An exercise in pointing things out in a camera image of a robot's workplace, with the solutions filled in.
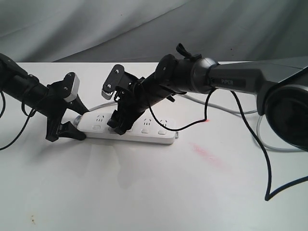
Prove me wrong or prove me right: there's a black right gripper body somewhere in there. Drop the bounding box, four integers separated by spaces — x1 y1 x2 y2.
115 73 172 122

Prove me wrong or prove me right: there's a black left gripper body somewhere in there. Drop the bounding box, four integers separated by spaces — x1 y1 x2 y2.
44 80 71 142

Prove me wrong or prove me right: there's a white five-outlet power strip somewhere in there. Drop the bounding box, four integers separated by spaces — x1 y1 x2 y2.
75 111 178 145

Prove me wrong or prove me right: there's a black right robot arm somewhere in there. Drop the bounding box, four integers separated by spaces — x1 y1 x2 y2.
102 44 308 150

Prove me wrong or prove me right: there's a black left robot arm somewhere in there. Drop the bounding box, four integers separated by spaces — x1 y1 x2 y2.
0 54 89 142

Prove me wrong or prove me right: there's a grey backdrop cloth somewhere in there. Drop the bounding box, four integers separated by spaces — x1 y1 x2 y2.
0 0 308 62

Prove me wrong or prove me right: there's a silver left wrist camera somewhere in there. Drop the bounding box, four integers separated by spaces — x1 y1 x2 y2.
64 72 80 103

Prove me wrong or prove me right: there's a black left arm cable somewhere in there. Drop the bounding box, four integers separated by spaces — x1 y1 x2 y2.
0 90 37 152

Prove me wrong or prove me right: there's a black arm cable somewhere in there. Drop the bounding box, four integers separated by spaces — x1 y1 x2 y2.
134 81 308 202
0 90 37 152

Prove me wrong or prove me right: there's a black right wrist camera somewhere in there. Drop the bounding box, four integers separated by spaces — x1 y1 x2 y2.
102 64 125 100

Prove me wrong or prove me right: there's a grey power cord with plug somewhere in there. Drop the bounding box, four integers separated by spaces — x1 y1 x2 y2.
73 93 301 152

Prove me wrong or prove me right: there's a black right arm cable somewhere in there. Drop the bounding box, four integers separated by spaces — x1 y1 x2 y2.
134 81 308 202

